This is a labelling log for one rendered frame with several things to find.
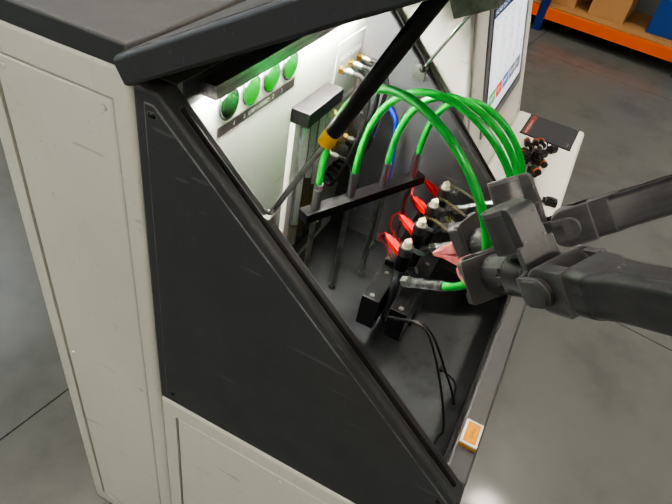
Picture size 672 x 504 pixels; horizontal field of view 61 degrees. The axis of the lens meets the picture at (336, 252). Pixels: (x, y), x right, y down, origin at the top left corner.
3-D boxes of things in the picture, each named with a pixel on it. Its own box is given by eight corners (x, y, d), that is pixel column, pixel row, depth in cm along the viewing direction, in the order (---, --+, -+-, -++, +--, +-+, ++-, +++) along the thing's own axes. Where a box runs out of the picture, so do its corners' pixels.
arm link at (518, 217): (550, 311, 64) (609, 278, 66) (512, 217, 62) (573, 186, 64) (493, 302, 75) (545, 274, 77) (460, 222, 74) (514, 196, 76)
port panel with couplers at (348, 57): (330, 180, 132) (353, 48, 111) (317, 174, 132) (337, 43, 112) (354, 156, 141) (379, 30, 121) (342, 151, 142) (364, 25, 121)
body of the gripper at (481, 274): (454, 262, 82) (478, 264, 74) (515, 239, 84) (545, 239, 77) (467, 305, 82) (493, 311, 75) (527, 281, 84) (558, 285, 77)
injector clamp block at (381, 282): (391, 362, 123) (407, 315, 113) (349, 342, 125) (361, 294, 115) (440, 272, 147) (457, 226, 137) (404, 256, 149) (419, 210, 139)
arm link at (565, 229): (584, 238, 84) (583, 229, 92) (563, 162, 83) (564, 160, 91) (502, 257, 89) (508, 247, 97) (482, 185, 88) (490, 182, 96)
